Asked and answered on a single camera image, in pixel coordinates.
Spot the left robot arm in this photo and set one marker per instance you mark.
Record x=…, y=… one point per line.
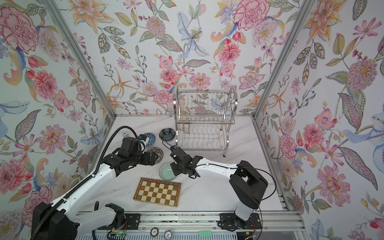
x=59, y=220

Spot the mint green bowl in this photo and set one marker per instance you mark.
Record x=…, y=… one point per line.
x=166, y=172

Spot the round gauge right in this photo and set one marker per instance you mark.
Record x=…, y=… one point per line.
x=168, y=235

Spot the round gauge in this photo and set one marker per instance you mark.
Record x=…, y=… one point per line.
x=154, y=232
x=168, y=235

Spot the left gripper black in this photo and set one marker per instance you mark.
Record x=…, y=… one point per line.
x=147, y=161

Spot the wooden chessboard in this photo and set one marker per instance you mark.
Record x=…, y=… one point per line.
x=159, y=192

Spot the green connector block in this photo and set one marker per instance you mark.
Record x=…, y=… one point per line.
x=205, y=233

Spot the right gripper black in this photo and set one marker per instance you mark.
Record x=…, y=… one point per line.
x=173, y=166

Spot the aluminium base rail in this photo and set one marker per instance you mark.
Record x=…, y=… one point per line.
x=267, y=221

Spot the steel wire dish rack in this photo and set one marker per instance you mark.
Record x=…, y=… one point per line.
x=210, y=114

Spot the dark petal pattern bowl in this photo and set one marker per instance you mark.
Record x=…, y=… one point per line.
x=167, y=134

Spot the round gauge left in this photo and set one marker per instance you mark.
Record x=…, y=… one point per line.
x=154, y=232

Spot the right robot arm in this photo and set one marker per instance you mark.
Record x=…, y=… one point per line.
x=246, y=181

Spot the blue patterned bowl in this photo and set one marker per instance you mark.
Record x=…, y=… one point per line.
x=151, y=139

